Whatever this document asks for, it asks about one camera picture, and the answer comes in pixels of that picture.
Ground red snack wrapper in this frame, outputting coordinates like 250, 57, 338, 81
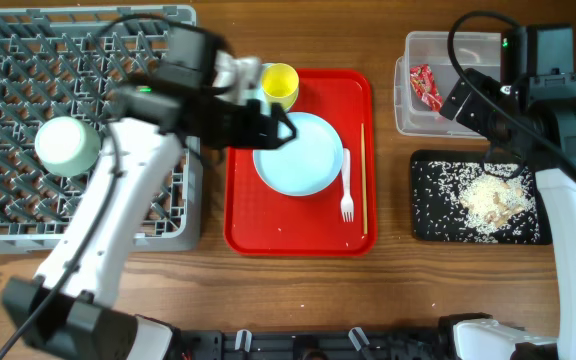
409, 64, 443, 112

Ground green bowl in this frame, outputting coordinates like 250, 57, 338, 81
34, 116, 101, 177

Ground rice and food scraps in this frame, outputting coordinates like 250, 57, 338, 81
412, 160, 542, 245

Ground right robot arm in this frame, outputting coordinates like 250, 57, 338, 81
440, 20, 576, 359

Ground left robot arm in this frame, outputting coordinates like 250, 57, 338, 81
1, 21, 289, 359

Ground grey dishwasher rack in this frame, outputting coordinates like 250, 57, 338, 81
0, 5, 197, 254

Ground light blue small bowl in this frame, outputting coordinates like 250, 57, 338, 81
255, 63, 271, 103

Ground yellow plastic cup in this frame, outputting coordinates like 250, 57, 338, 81
261, 63, 300, 111

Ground light blue plate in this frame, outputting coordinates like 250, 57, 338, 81
252, 112, 343, 196

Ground wooden chopstick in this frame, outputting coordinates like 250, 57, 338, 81
360, 122, 368, 235

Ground white plastic fork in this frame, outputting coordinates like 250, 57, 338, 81
340, 148, 354, 222

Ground red plastic tray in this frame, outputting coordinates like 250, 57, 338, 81
224, 69, 377, 256

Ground clear plastic bin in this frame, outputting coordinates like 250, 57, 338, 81
394, 31, 501, 139

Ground black plastic tray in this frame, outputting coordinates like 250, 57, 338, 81
409, 149, 554, 246

